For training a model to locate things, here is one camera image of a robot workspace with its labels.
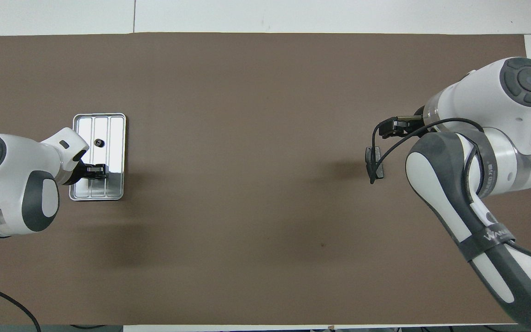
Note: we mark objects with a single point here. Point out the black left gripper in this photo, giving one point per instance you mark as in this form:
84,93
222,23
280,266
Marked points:
81,169

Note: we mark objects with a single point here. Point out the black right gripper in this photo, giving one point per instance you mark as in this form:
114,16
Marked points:
420,113

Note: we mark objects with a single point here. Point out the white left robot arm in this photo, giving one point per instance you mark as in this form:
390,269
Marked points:
12,184

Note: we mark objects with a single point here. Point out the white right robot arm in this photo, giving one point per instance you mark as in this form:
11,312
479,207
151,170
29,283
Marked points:
482,92

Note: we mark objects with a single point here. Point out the silver metal tray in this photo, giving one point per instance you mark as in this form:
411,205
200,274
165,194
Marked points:
114,138

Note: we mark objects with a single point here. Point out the rectangular dark grey brake pad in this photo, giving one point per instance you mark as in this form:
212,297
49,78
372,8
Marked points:
378,154

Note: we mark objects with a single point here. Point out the brown table mat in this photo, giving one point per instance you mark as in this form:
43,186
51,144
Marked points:
265,92

